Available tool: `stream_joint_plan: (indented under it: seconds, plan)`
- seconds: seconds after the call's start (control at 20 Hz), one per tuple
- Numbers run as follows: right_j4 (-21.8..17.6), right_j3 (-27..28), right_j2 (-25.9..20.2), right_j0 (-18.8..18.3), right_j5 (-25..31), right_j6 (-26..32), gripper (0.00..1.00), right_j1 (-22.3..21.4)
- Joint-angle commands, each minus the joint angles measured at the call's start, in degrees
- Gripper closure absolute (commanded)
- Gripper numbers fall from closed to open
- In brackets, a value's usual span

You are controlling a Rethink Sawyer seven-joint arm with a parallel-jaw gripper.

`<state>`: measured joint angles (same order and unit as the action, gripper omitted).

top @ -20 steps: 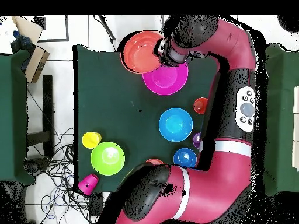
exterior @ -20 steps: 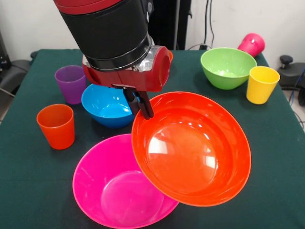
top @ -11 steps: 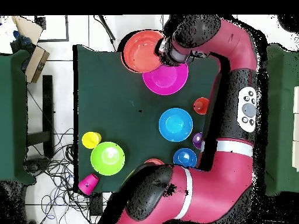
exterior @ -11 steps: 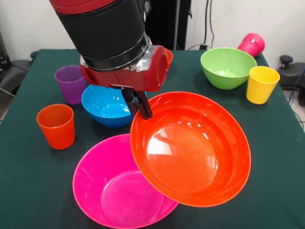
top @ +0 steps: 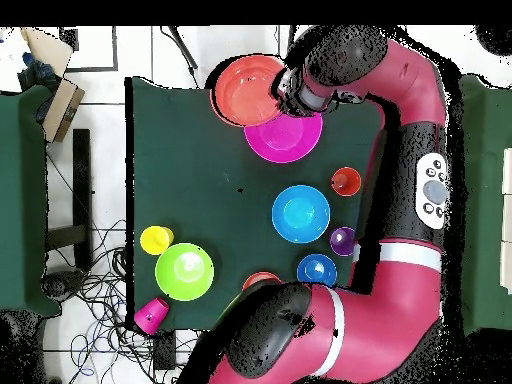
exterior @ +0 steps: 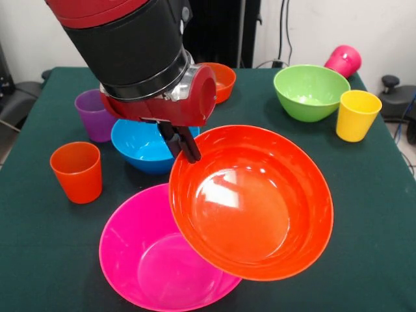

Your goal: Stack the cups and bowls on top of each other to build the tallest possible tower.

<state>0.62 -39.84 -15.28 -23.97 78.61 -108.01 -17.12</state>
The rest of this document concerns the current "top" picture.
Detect large pink bowl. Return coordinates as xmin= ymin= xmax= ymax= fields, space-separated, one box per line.
xmin=243 ymin=111 xmax=324 ymax=164

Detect green bowl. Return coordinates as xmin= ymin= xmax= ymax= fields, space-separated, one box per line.
xmin=154 ymin=242 xmax=216 ymax=302

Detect large shallow orange bowl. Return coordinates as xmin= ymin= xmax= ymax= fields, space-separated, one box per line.
xmin=209 ymin=54 xmax=286 ymax=128

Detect light blue bowl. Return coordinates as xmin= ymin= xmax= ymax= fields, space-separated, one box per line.
xmin=271 ymin=184 xmax=332 ymax=244

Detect small orange bowl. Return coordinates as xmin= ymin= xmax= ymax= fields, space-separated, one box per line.
xmin=241 ymin=271 xmax=283 ymax=292

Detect dark green table cloth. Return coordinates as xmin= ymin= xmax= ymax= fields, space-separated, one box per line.
xmin=124 ymin=75 xmax=389 ymax=333

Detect small dark blue bowl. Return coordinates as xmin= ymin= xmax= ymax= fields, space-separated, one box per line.
xmin=296 ymin=253 xmax=338 ymax=288

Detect purple cup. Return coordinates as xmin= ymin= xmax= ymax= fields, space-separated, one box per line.
xmin=329 ymin=226 xmax=357 ymax=258

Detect orange cup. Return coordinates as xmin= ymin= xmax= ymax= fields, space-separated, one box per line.
xmin=330 ymin=166 xmax=362 ymax=198

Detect yellow cup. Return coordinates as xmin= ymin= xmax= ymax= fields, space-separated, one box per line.
xmin=139 ymin=225 xmax=176 ymax=256

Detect pink cup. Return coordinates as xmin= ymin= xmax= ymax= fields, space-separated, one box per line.
xmin=132 ymin=296 xmax=171 ymax=336

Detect brown cardboard box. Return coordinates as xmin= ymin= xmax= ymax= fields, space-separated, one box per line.
xmin=41 ymin=76 xmax=86 ymax=144

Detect green cloth covered table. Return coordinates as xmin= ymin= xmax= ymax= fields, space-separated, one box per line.
xmin=0 ymin=84 xmax=62 ymax=319
xmin=457 ymin=73 xmax=512 ymax=338

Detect white boxes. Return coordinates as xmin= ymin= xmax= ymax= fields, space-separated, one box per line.
xmin=500 ymin=146 xmax=512 ymax=296

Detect beige board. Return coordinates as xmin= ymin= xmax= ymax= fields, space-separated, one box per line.
xmin=19 ymin=26 xmax=74 ymax=78

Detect tangle of black cables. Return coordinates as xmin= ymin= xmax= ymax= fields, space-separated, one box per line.
xmin=45 ymin=215 xmax=201 ymax=384

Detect black stool frame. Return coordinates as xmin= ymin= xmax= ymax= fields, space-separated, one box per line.
xmin=45 ymin=128 xmax=94 ymax=274

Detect black camera tripod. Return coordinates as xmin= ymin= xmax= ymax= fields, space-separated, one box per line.
xmin=159 ymin=25 xmax=298 ymax=90

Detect black pedestal leg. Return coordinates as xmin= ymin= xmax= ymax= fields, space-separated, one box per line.
xmin=39 ymin=270 xmax=86 ymax=303

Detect black floor frame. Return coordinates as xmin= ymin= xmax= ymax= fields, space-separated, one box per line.
xmin=58 ymin=25 xmax=120 ymax=74

